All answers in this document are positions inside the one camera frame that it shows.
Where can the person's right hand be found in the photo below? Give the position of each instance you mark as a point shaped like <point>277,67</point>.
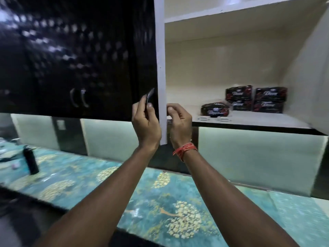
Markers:
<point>181,131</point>

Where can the white cabinet shelf board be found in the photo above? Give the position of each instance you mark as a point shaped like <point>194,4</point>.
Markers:
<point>231,11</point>

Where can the small white door catch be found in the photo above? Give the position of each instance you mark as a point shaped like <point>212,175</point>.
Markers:
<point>224,118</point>

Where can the glossy black cabinet door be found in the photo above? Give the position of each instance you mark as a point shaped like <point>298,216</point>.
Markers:
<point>108,74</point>
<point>161,61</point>
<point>51,74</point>

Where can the person's left hand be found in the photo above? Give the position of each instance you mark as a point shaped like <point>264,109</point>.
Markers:
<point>147,128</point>

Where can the teal floral counter cover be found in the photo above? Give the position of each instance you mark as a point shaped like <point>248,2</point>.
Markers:
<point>164,203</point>

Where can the person's left forearm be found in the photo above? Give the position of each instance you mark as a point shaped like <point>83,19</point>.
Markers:
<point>102,200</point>

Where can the person's left thumb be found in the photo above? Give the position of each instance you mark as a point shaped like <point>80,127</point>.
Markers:
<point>151,111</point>

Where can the white wall switch plate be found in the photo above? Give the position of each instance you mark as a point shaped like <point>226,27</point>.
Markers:
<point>60,125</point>

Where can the white wall cabinet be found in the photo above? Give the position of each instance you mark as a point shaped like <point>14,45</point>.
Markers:
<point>231,61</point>

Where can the person's right thumb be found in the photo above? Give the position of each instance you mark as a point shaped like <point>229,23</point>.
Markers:
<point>172,111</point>

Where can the dark red-black packet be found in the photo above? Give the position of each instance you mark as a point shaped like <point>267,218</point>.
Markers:
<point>268,107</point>
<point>240,105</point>
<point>270,94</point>
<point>239,93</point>
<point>215,110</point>

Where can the person's right forearm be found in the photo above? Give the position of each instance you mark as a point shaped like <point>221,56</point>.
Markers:
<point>231,203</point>

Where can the black bottle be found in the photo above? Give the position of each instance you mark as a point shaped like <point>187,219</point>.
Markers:
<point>31,160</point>

